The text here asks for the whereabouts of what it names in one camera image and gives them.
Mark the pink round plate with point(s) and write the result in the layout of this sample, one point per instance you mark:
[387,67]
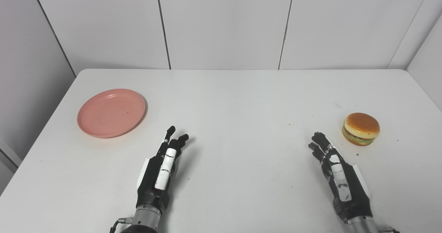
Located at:
[110,113]

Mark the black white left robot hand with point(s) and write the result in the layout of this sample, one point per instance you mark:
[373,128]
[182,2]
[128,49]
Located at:
[152,184]

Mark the toy hamburger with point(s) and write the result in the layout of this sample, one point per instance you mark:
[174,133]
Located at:
[362,127]

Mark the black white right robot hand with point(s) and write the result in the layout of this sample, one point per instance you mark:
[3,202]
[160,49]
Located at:
[352,191]

